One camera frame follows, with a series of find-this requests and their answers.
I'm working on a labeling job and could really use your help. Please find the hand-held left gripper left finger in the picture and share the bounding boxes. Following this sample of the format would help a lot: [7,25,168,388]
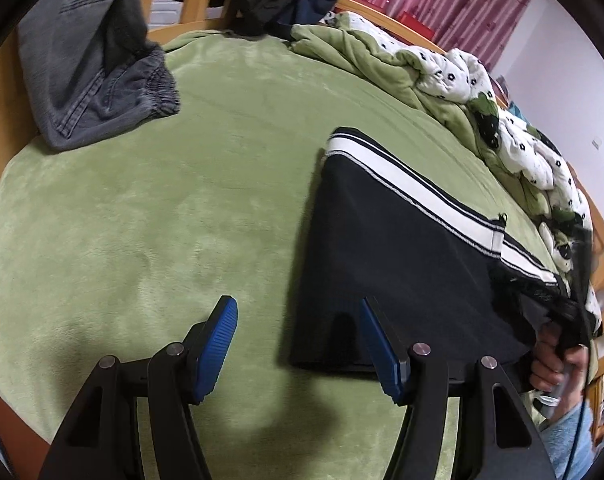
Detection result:
[38,295,239,480]

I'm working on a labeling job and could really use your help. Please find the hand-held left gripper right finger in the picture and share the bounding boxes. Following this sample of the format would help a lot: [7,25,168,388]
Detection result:
[359,296,557,480]

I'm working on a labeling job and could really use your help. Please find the black pants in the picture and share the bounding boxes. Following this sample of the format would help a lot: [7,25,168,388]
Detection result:
[288,127,582,376]

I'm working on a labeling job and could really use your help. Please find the person's right forearm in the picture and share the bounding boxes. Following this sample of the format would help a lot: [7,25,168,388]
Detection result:
[539,400,600,480]

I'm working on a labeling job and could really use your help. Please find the person's right hand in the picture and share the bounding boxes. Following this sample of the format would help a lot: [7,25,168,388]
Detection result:
[530,322,590,397]

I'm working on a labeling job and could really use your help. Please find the green fleece bed sheet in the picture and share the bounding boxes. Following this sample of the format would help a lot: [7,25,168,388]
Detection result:
[0,30,572,480]

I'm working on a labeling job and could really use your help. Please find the white floral quilt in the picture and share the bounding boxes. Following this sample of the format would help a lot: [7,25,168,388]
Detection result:
[289,10,604,331]

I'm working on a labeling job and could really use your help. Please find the grey jeans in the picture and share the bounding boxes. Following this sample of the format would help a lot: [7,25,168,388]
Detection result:
[17,0,181,152]

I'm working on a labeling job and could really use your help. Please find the navy garment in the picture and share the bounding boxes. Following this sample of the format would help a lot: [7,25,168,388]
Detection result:
[277,0,341,41]

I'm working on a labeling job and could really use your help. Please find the black cable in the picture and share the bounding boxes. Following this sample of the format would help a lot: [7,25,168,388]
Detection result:
[569,350,593,480]

